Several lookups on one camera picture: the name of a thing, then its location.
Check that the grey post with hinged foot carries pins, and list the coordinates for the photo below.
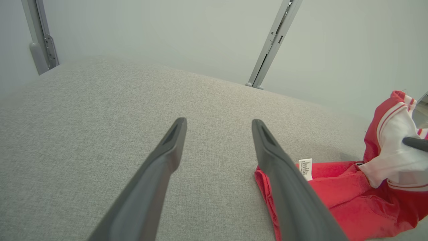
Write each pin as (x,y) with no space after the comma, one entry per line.
(38,53)

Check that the grey double partition post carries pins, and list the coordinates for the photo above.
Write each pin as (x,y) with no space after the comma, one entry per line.
(274,43)

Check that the red and white jersey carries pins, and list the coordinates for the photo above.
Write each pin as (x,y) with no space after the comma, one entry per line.
(361,201)

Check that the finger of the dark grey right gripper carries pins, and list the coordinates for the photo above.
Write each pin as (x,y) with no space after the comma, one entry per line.
(418,144)

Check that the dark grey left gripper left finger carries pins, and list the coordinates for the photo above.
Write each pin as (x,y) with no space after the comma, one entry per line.
(147,194)

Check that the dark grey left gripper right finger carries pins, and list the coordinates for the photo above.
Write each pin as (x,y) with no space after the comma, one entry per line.
(294,201)

